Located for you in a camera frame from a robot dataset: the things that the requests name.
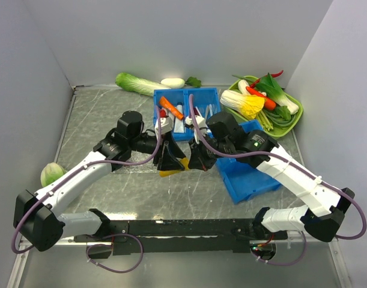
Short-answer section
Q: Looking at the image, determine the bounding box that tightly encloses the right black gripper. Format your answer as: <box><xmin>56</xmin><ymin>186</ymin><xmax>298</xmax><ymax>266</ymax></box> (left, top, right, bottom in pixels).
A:
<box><xmin>188</xmin><ymin>131</ymin><xmax>233</xmax><ymax>171</ymax></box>

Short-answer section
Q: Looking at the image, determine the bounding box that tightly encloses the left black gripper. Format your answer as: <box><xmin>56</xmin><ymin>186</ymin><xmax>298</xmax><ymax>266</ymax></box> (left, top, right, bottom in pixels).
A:
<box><xmin>129</xmin><ymin>130</ymin><xmax>186</xmax><ymax>171</ymax></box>

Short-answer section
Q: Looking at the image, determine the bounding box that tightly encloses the yellow toothpaste tube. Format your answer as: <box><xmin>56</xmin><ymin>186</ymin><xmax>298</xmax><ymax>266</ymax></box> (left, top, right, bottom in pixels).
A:
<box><xmin>159</xmin><ymin>158</ymin><xmax>189</xmax><ymax>177</ymax></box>

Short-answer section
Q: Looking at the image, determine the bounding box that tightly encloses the orange toothpaste tube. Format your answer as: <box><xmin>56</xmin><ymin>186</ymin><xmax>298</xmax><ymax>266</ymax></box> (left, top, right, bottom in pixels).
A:
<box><xmin>159</xmin><ymin>96</ymin><xmax>184</xmax><ymax>121</ymax></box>

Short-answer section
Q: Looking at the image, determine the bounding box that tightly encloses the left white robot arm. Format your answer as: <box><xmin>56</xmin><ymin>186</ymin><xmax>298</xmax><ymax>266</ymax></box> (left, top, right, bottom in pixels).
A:
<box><xmin>13</xmin><ymin>110</ymin><xmax>185</xmax><ymax>251</ymax></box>

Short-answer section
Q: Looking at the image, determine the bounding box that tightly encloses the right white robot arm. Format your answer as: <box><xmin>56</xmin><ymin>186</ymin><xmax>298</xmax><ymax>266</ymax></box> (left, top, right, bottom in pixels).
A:
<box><xmin>186</xmin><ymin>112</ymin><xmax>355</xmax><ymax>242</ymax></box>

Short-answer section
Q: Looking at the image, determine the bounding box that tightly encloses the white toothbrush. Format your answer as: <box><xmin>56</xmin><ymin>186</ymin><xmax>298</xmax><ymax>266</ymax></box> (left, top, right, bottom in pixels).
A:
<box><xmin>205</xmin><ymin>104</ymin><xmax>216</xmax><ymax>116</ymax></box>

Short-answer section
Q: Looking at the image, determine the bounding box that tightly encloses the blue toiletry double bin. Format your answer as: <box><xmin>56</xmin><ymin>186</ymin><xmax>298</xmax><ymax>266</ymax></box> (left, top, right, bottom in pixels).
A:
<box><xmin>153</xmin><ymin>87</ymin><xmax>223</xmax><ymax>142</ymax></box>

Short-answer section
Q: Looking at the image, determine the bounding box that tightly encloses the green vegetable tray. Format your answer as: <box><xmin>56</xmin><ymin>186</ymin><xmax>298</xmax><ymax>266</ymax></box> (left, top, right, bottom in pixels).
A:
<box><xmin>223</xmin><ymin>76</ymin><xmax>303</xmax><ymax>139</ymax></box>

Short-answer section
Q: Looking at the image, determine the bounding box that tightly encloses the yellow white cabbage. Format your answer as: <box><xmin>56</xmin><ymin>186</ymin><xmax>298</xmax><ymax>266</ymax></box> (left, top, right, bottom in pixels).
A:
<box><xmin>220</xmin><ymin>90</ymin><xmax>265</xmax><ymax>120</ymax></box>

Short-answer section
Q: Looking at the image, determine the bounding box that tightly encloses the white radish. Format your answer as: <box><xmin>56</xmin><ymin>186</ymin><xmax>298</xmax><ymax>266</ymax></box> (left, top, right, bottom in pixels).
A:
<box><xmin>160</xmin><ymin>78</ymin><xmax>186</xmax><ymax>89</ymax></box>

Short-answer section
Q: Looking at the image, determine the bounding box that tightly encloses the green beans bundle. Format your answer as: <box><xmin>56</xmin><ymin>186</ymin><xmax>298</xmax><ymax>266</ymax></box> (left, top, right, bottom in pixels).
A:
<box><xmin>256</xmin><ymin>110</ymin><xmax>293</xmax><ymax>132</ymax></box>

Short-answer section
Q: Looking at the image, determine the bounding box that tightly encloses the orange carrot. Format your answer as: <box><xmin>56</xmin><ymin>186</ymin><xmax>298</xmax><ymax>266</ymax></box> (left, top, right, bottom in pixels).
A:
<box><xmin>263</xmin><ymin>97</ymin><xmax>276</xmax><ymax>111</ymax></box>

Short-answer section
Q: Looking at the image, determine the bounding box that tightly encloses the long green napa cabbage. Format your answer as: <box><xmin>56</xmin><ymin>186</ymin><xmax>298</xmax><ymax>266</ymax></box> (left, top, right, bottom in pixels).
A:
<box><xmin>115</xmin><ymin>73</ymin><xmax>170</xmax><ymax>97</ymax></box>

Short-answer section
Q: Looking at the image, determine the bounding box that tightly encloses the red chili pepper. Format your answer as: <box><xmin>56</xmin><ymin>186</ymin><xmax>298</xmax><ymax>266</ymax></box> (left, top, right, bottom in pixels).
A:
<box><xmin>250</xmin><ymin>70</ymin><xmax>284</xmax><ymax>88</ymax></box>

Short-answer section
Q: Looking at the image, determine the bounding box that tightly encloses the bok choy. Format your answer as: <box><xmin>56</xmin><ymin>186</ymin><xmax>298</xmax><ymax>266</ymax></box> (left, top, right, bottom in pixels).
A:
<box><xmin>255</xmin><ymin>73</ymin><xmax>299</xmax><ymax>115</ymax></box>

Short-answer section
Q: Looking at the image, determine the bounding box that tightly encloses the small green cabbage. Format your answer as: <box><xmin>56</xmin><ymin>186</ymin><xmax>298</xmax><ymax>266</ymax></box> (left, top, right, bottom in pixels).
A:
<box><xmin>40</xmin><ymin>162</ymin><xmax>67</xmax><ymax>187</ymax></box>

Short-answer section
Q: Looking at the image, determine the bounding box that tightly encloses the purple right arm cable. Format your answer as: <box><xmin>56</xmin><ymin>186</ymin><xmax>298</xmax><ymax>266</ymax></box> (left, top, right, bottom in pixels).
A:
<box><xmin>187</xmin><ymin>94</ymin><xmax>367</xmax><ymax>240</ymax></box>

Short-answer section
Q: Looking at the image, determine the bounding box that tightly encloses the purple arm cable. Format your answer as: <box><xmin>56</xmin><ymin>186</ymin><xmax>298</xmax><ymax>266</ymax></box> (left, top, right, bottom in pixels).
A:
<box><xmin>10</xmin><ymin>115</ymin><xmax>163</xmax><ymax>254</ymax></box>
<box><xmin>187</xmin><ymin>94</ymin><xmax>367</xmax><ymax>240</ymax></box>

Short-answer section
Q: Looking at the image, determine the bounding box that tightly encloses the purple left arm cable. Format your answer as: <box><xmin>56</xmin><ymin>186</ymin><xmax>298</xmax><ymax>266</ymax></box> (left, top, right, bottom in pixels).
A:
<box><xmin>10</xmin><ymin>115</ymin><xmax>163</xmax><ymax>254</ymax></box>

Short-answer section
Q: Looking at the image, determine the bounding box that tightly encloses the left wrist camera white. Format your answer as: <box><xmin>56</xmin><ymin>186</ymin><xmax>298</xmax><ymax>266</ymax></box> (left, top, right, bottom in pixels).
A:
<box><xmin>154</xmin><ymin>109</ymin><xmax>174</xmax><ymax>139</ymax></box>

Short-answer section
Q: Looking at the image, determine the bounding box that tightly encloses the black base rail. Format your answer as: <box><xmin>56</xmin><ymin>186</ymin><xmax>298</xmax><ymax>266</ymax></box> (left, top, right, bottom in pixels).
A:
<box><xmin>74</xmin><ymin>218</ymin><xmax>288</xmax><ymax>256</ymax></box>

